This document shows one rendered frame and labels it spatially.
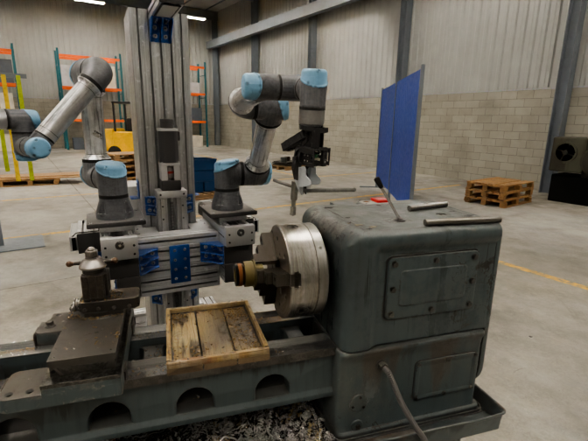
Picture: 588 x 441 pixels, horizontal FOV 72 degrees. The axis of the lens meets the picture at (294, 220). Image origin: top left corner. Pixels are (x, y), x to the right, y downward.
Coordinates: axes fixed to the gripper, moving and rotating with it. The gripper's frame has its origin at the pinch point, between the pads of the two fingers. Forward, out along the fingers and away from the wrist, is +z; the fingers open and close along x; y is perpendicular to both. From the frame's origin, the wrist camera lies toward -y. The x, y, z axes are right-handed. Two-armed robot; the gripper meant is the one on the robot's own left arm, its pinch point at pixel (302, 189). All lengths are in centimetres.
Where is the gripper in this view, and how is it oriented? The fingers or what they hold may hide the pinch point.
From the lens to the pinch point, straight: 126.7
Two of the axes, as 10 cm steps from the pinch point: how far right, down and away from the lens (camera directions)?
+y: 7.0, 2.7, -6.6
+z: -0.5, 9.4, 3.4
